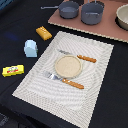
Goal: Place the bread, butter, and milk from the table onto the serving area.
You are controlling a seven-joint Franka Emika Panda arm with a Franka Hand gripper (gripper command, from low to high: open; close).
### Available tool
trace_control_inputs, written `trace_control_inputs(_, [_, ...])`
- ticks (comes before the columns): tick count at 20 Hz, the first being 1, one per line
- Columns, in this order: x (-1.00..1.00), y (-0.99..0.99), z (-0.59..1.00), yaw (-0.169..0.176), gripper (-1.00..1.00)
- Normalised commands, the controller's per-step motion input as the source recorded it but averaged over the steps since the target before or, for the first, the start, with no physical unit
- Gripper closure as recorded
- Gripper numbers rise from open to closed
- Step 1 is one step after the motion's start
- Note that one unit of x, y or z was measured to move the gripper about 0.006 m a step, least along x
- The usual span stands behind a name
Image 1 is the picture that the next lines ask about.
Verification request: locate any pink wooden tray board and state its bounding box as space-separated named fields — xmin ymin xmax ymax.
xmin=48 ymin=0 xmax=128 ymax=43

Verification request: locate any white woven placemat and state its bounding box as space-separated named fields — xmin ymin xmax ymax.
xmin=13 ymin=31 xmax=113 ymax=128

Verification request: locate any wooden handled fork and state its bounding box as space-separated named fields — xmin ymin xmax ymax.
xmin=43 ymin=71 xmax=84 ymax=89

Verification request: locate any golden bread loaf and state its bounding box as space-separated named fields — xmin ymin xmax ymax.
xmin=36 ymin=26 xmax=52 ymax=40

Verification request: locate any grey saucepan with handle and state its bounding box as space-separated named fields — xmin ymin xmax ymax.
xmin=40 ymin=0 xmax=80 ymax=20

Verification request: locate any wooden handled knife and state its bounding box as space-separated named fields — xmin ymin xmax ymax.
xmin=57 ymin=49 xmax=97 ymax=63

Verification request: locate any yellow butter box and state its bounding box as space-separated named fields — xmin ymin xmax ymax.
xmin=2 ymin=65 xmax=24 ymax=77

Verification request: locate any grey cooking pot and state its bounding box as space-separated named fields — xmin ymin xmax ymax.
xmin=81 ymin=2 xmax=104 ymax=25

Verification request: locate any round beige plate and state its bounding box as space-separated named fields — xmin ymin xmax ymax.
xmin=55 ymin=55 xmax=82 ymax=78

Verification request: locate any beige bowl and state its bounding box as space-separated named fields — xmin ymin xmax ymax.
xmin=116 ymin=4 xmax=128 ymax=30

